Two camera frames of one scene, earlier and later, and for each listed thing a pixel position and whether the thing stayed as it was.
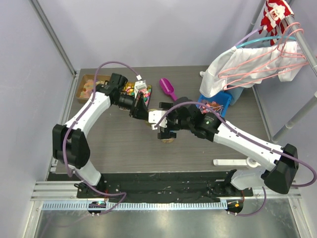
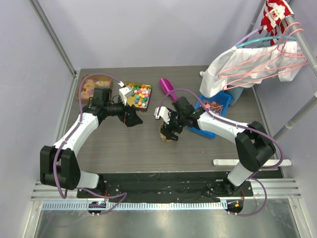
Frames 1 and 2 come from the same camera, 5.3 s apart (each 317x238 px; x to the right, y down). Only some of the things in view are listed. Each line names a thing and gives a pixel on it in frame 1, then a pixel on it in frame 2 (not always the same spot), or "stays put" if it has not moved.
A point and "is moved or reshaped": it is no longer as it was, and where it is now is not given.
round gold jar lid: (148, 110) is moved or reshaped
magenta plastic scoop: (168, 88) stays put
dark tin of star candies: (129, 89) stays put
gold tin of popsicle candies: (86, 86) stays put
